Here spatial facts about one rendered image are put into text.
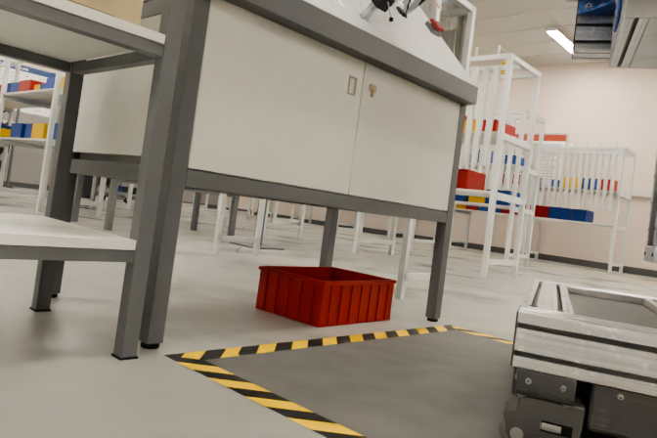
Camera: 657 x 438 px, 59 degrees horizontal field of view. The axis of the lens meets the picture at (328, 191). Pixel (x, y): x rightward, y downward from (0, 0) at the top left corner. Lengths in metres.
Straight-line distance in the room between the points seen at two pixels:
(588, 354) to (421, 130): 1.14
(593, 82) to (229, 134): 9.34
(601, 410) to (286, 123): 0.95
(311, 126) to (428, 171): 0.59
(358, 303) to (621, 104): 8.66
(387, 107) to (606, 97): 8.64
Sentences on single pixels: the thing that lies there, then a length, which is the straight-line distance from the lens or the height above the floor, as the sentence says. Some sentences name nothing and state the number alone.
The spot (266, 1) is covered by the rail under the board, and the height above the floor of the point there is 0.82.
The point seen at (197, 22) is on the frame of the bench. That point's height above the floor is 0.72.
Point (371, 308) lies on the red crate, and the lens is 1.95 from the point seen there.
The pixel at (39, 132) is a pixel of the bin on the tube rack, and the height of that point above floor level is 0.74.
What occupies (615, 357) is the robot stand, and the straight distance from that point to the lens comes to 1.01.
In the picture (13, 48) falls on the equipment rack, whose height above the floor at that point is 0.64.
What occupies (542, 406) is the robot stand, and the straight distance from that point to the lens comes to 1.03.
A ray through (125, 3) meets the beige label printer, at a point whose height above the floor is 0.71.
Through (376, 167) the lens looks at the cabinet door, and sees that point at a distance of 1.78.
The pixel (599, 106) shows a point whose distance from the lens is 10.32.
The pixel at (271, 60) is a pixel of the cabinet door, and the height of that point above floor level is 0.70.
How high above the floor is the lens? 0.35
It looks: 2 degrees up
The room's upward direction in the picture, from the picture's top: 7 degrees clockwise
